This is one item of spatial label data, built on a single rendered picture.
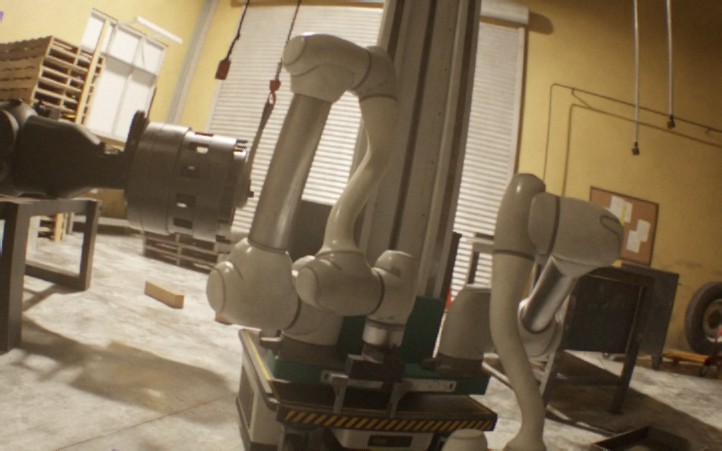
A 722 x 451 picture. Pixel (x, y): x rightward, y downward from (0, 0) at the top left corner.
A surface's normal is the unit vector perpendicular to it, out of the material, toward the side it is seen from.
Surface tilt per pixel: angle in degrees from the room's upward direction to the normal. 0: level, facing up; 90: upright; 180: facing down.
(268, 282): 96
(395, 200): 90
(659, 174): 90
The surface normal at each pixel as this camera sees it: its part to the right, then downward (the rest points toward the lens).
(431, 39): 0.26, 0.07
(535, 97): -0.31, -0.05
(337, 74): 0.51, 0.37
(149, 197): 0.06, 0.40
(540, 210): -0.28, -0.26
